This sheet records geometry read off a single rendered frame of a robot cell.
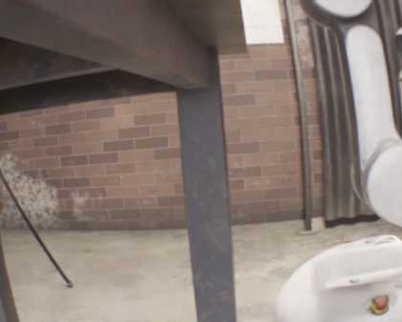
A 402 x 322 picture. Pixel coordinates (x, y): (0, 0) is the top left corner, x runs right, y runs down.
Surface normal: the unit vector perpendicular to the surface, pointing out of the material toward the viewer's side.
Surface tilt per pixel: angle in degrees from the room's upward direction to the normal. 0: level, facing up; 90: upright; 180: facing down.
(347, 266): 75
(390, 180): 90
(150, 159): 90
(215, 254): 90
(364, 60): 90
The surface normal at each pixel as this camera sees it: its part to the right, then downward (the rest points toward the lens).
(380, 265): -0.12, -0.21
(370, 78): -0.10, 0.07
